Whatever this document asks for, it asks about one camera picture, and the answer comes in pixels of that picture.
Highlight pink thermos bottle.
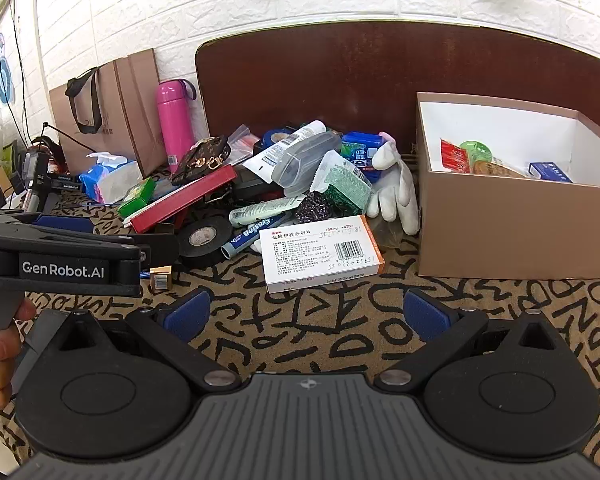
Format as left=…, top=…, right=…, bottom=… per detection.
left=155, top=78, right=197, bottom=174

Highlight brown paper bag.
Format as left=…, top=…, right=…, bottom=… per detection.
left=48, top=48, right=167, bottom=179

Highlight brown patterned wallet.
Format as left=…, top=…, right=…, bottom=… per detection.
left=172, top=134, right=232, bottom=187

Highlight white green tube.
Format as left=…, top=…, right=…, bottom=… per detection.
left=228, top=195, right=307, bottom=228

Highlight flat red box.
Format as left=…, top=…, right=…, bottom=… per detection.
left=130, top=165, right=239, bottom=234

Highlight white medicine box orange side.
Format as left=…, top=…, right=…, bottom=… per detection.
left=259, top=215, right=385, bottom=294

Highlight black device on stand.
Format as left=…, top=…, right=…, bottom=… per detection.
left=22, top=149, right=84, bottom=212

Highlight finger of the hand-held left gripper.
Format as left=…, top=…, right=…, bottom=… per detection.
left=94, top=233, right=181, bottom=271
left=0, top=210, right=96, bottom=235

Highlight black tape roll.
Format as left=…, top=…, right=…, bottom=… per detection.
left=177, top=216, right=234, bottom=269

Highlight green round container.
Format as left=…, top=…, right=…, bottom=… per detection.
left=459, top=140, right=494, bottom=164

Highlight beige speckled packet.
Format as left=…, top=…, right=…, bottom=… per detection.
left=472, top=159, right=531, bottom=179

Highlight patterned desktop cloth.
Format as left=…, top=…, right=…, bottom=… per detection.
left=0, top=170, right=600, bottom=480

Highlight green beads packet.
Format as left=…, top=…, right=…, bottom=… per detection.
left=309, top=151, right=374, bottom=217

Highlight small green box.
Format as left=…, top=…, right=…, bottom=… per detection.
left=118, top=177, right=157, bottom=219

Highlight small tan box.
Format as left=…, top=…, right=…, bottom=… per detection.
left=149, top=266, right=174, bottom=290

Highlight tissue pack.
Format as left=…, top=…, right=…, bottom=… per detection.
left=78, top=152, right=144, bottom=205

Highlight clear plastic bag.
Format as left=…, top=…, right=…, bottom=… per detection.
left=227, top=124, right=261, bottom=157

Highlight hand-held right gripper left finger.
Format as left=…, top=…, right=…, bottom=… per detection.
left=50, top=289, right=242, bottom=395

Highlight white barcode tube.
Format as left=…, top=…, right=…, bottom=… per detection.
left=242, top=119, right=329, bottom=184

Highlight brown wooden headboard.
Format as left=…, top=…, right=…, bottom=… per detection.
left=195, top=22, right=600, bottom=161

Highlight person's left hand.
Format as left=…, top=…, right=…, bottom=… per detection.
left=0, top=299, right=37, bottom=409

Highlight dark beads bag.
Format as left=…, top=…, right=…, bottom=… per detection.
left=294, top=192, right=337, bottom=224

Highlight brown cardboard box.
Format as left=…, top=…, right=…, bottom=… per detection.
left=416, top=92, right=600, bottom=279

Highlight blue green packet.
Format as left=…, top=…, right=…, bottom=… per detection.
left=340, top=131, right=387, bottom=184

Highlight clear plastic case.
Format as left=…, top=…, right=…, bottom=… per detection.
left=271, top=132, right=342, bottom=198

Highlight red snack packet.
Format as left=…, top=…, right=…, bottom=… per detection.
left=440, top=138, right=475, bottom=174

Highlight blue tape roll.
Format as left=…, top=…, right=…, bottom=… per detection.
left=262, top=127, right=297, bottom=155

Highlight white gloves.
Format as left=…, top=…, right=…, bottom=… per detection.
left=367, top=132, right=421, bottom=236

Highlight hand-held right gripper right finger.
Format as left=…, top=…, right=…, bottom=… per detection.
left=374, top=287, right=561, bottom=395

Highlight blue medicine box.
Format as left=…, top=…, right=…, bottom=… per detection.
left=528, top=161, right=574, bottom=184

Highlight black cable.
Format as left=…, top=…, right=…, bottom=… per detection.
left=0, top=0, right=46, bottom=141

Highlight blue marker pen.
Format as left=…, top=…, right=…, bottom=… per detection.
left=221, top=211, right=292, bottom=261

